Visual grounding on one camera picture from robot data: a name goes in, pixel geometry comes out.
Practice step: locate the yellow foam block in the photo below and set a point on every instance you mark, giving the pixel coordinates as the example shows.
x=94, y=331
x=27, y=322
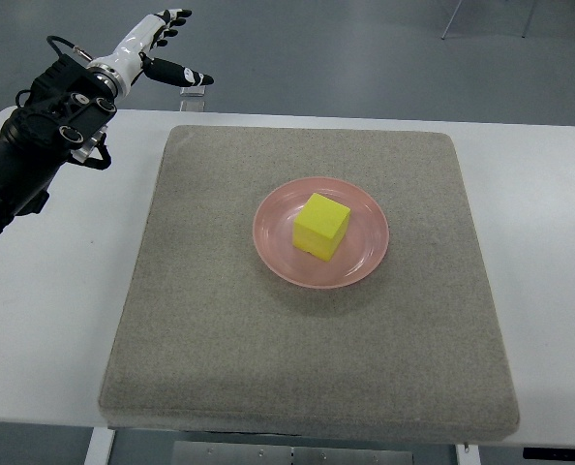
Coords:
x=320, y=226

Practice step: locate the grey foam mat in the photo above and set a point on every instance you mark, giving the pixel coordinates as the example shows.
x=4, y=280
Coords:
x=210, y=339

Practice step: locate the clear floor socket cover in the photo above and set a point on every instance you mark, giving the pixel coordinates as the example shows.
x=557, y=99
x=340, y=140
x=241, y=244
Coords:
x=193, y=92

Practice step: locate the white table leg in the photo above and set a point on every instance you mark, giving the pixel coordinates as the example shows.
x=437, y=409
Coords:
x=100, y=446

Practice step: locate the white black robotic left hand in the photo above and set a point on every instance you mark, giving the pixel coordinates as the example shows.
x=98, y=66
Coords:
x=130, y=59

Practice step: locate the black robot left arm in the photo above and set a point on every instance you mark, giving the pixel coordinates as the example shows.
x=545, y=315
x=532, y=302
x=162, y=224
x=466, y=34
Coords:
x=60, y=119

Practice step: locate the pink plate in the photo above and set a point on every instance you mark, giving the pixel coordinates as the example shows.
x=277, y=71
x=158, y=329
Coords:
x=359, y=254

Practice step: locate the black label strip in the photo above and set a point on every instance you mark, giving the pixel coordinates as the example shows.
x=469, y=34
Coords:
x=549, y=454

